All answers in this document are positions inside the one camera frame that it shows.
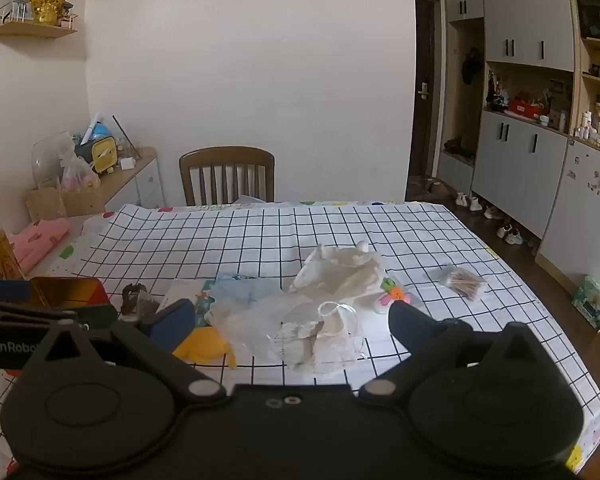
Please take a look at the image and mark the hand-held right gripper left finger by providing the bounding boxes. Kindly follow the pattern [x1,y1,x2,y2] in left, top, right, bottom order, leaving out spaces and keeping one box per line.
[22,299,228,403]

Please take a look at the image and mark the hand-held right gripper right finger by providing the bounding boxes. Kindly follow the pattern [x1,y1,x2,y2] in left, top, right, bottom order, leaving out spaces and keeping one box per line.
[357,300,561,403]

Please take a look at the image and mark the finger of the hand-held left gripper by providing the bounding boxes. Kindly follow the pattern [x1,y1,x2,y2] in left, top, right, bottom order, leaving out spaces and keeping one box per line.
[0,300,118,329]
[0,280,31,306]

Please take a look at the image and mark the carrot plush toy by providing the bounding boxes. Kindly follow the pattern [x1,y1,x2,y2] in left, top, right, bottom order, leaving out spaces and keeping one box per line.
[376,277,415,313]

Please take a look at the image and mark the orange metal tin box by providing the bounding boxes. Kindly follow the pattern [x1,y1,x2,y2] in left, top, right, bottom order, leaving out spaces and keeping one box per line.
[30,276,112,307]

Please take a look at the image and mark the yellow soft cloth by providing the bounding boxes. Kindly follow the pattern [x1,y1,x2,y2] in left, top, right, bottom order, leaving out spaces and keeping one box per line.
[174,326,238,370]

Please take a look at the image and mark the bag of cotton swabs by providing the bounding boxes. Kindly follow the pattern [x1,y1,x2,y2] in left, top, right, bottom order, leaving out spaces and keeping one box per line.
[437,264,487,302]

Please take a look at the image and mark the blue printed cloth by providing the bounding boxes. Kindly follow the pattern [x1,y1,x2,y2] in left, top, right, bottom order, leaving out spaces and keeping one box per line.
[212,274,283,311]

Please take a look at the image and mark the thin white cloth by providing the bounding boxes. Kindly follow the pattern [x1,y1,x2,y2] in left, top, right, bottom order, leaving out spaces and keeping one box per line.
[205,292,321,361]

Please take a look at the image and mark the cream white cloth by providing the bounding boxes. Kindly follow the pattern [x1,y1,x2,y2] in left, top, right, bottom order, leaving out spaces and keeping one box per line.
[289,241,387,311]

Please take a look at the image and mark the pink folded cloth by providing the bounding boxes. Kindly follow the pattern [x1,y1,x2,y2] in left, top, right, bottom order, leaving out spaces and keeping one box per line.
[0,217,72,275]

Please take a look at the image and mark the plastic bag of pink items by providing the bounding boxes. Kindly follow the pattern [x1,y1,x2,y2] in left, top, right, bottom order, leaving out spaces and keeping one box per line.
[60,152,102,192]

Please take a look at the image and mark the wooden side cabinet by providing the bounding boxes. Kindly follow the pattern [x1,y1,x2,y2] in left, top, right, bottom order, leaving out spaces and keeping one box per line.
[100,147,165,211]

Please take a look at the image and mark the clear glass vase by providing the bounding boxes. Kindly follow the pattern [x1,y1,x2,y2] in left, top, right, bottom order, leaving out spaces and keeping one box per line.
[32,131,78,190]

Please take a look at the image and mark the yellow tissue box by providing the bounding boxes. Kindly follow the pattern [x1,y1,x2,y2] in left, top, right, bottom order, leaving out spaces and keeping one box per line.
[91,136,115,176]

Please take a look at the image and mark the brown wooden chair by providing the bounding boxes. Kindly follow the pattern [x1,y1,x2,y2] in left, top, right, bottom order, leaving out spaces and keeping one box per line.
[178,146,276,207]

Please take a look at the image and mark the brown shoes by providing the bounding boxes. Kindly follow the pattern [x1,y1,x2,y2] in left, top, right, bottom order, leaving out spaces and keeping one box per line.
[442,135,476,158]

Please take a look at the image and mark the thin black stick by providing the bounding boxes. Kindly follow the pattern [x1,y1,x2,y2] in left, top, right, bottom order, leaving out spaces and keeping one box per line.
[112,116,141,158]

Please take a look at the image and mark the white tube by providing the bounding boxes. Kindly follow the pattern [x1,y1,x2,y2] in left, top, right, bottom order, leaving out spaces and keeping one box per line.
[82,112,103,147]

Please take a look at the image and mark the green tissue box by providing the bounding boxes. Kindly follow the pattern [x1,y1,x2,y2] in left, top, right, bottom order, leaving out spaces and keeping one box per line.
[572,275,600,331]

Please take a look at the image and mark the dark door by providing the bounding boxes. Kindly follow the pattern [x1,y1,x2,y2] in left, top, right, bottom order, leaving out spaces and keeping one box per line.
[407,0,448,201]

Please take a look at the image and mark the red box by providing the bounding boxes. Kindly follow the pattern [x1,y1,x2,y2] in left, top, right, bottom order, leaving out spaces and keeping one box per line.
[509,99,543,120]

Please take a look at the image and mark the dark hanging hat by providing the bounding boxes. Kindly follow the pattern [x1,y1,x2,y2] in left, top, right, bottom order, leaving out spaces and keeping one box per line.
[461,46,485,86]

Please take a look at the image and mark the grey wooden wall cabinet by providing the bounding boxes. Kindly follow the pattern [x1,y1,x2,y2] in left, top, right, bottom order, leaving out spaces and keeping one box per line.
[437,0,600,281]

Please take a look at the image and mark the wooden wall shelf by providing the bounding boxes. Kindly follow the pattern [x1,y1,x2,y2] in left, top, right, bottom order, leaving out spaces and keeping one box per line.
[0,2,78,40]

